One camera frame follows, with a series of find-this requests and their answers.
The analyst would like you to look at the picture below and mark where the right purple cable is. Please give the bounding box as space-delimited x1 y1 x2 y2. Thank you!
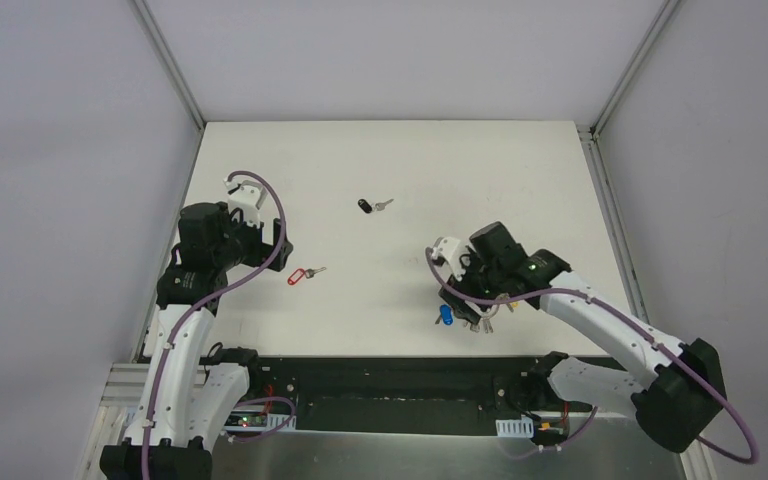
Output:
424 246 760 465

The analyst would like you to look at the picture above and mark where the red tag key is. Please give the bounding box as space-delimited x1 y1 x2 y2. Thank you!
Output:
287 267 326 286

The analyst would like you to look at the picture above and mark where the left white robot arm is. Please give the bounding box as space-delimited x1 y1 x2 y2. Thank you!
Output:
99 201 293 479

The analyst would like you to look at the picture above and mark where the right white cable duct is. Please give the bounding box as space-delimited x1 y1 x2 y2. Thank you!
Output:
495 416 535 439

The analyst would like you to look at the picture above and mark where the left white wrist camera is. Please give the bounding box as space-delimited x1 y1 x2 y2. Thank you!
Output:
225 177 268 228

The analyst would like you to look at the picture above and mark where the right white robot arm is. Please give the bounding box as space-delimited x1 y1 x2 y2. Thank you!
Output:
425 222 727 453

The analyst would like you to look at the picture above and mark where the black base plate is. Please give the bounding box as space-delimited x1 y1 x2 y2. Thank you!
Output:
243 356 590 444

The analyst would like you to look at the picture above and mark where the left white cable duct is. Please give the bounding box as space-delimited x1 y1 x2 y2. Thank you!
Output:
224 412 297 433

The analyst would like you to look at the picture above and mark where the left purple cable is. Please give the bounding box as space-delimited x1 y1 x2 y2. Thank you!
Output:
140 172 298 480

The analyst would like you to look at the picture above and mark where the white cable duct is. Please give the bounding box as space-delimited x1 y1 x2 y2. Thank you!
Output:
224 412 297 433
495 416 535 439

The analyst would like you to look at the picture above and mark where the black fob key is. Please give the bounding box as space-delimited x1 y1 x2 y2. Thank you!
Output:
357 198 393 214

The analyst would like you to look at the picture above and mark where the purple cable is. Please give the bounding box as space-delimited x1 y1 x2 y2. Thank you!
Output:
140 172 298 480
424 246 760 465

